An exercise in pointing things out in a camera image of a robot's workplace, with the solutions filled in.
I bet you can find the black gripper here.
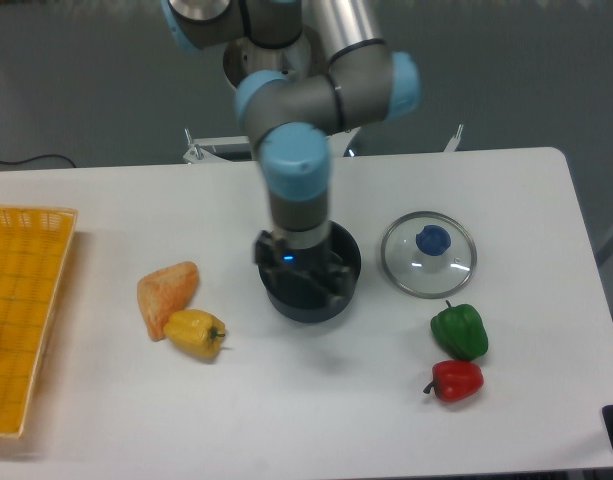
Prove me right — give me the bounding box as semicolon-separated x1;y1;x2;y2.
254;222;356;300

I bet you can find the dark saucepan blue handle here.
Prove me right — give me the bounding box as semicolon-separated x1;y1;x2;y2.
264;243;361;323

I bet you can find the triangle bread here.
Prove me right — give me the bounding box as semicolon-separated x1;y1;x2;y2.
137;261;200;341

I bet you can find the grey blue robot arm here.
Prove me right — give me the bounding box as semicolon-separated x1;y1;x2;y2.
235;1;421;303

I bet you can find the yellow bell pepper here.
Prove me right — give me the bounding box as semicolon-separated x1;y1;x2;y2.
164;309;227;360

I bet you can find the glass lid blue knob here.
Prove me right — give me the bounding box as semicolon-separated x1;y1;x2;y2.
379;211;478;299

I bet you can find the green bell pepper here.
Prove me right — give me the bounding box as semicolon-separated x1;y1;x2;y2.
430;300;489;361

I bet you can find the red bell pepper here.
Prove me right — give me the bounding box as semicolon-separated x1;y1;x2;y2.
423;360;484;403

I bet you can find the yellow woven basket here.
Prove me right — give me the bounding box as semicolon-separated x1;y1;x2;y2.
0;205;78;438

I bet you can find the grey stand leg right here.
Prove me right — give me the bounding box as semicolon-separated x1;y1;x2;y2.
594;223;613;267

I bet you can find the black floor cable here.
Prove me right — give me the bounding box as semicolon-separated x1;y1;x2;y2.
0;153;80;168

